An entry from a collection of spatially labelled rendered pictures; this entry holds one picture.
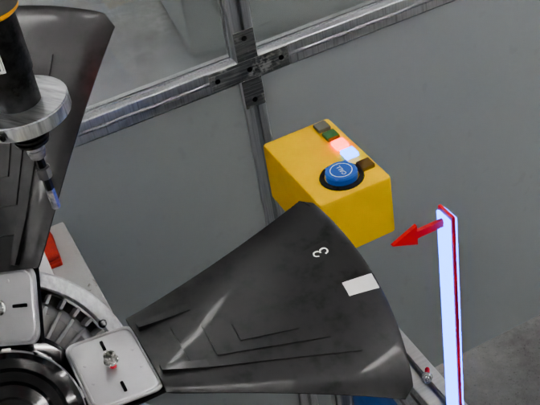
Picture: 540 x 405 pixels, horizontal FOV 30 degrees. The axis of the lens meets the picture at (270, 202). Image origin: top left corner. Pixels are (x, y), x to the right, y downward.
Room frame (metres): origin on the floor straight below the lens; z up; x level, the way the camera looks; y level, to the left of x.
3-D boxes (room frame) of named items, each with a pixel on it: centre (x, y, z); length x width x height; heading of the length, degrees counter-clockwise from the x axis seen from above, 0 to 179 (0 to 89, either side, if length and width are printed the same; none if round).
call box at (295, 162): (1.02, -0.08, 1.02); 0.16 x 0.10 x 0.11; 20
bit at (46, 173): (0.62, 0.16, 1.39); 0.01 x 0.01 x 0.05
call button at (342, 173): (0.98, -0.09, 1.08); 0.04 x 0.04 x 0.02
